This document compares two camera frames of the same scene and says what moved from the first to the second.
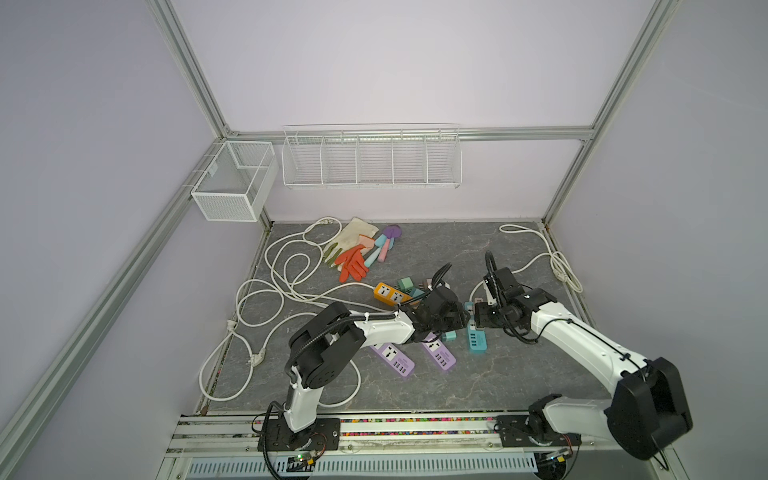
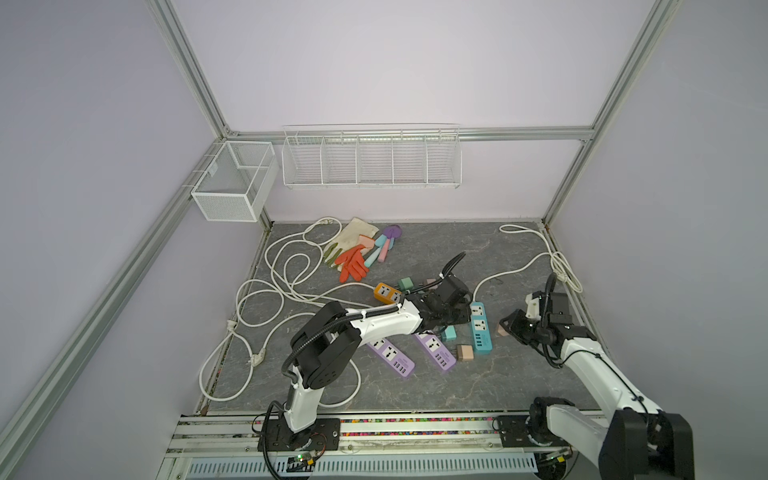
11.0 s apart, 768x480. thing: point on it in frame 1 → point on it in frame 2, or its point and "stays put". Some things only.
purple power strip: x=394 y=357 stays put
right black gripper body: x=489 y=315 → x=525 y=328
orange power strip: x=389 y=295 stays put
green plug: x=405 y=283 stays put
